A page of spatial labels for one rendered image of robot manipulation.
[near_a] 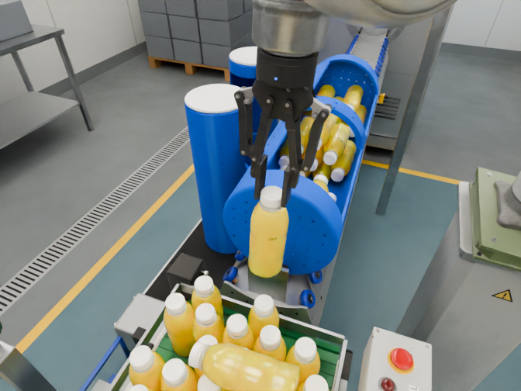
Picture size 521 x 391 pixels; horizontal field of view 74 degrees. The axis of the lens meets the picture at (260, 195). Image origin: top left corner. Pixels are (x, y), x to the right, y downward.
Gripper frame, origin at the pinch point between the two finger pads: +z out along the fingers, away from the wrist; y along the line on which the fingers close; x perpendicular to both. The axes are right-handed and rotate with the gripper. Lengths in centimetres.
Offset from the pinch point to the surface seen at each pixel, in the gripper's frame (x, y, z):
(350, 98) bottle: -87, -2, 18
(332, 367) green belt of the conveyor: 0.9, -18.2, 44.9
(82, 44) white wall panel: -278, 324, 93
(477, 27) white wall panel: -530, -105, 63
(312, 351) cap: 8.9, -12.9, 27.6
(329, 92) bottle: -88, 7, 18
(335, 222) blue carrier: -16.0, -10.2, 18.2
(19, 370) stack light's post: 30, 35, 34
